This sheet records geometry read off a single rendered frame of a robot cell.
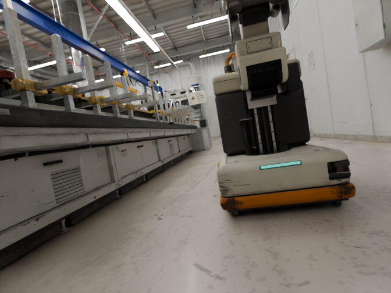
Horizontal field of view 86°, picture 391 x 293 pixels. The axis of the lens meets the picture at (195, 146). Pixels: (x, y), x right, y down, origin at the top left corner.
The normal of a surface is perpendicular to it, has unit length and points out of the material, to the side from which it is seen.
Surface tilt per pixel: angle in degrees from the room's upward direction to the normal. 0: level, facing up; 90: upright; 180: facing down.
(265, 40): 98
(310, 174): 90
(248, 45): 98
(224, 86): 90
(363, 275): 0
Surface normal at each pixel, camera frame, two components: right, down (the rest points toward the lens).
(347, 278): -0.17, -0.98
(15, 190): 0.96, -0.19
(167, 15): -0.16, 0.08
